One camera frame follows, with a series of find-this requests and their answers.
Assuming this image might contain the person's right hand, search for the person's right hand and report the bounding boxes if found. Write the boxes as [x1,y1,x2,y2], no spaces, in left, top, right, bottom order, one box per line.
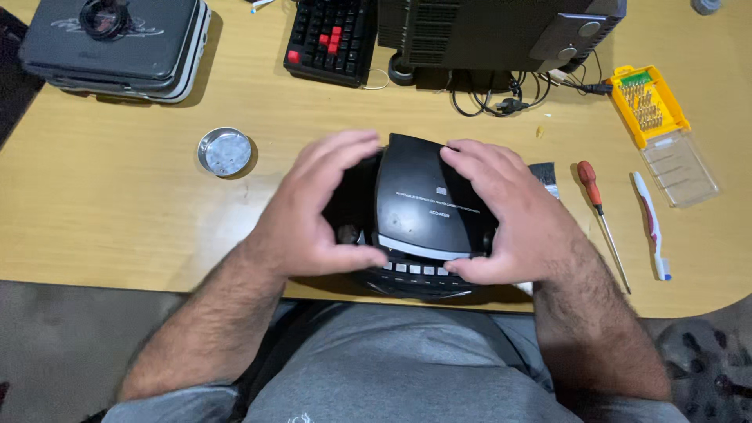
[439,139,590,286]

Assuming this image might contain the person's left hand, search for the person's left hand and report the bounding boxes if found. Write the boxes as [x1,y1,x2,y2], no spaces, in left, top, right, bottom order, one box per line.
[251,130,390,278]

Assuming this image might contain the black portable stereo radio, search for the black portable stereo radio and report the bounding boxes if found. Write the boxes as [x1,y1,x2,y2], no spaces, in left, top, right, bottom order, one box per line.
[321,133,507,302]

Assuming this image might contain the black bristle paintbrush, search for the black bristle paintbrush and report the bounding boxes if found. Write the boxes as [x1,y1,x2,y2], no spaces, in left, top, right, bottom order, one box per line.
[527,162,560,202]

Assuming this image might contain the round silver metal tin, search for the round silver metal tin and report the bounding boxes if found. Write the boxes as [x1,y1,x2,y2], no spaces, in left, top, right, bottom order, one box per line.
[197,127,253,177]

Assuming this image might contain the white and pink toothbrush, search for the white and pink toothbrush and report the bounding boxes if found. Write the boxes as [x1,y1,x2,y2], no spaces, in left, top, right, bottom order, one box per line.
[631,171,672,282]

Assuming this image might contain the yellow screwdriver bit case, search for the yellow screwdriver bit case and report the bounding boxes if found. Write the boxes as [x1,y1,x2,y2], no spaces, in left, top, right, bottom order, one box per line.
[607,65,720,208]

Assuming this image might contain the person's grey shirt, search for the person's grey shirt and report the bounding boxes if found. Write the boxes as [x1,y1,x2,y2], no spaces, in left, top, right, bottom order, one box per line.
[101,300,691,423]

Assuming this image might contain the black keyboard with red keys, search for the black keyboard with red keys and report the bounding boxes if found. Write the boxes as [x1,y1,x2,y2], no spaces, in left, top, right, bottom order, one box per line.
[283,0,378,89]

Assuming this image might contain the black monitor with stand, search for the black monitor with stand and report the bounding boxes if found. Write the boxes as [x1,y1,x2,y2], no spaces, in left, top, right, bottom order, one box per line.
[377,0,628,90]

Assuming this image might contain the grey portable disc player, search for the grey portable disc player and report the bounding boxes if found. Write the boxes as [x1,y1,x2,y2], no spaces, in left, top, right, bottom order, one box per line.
[19,0,212,105]

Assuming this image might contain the red handled screwdriver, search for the red handled screwdriver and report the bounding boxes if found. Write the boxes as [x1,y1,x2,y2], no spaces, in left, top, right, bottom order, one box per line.
[576,160,632,295]

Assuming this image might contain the black tangled cables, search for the black tangled cables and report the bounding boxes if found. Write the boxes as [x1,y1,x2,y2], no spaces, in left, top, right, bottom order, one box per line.
[449,50,615,118]

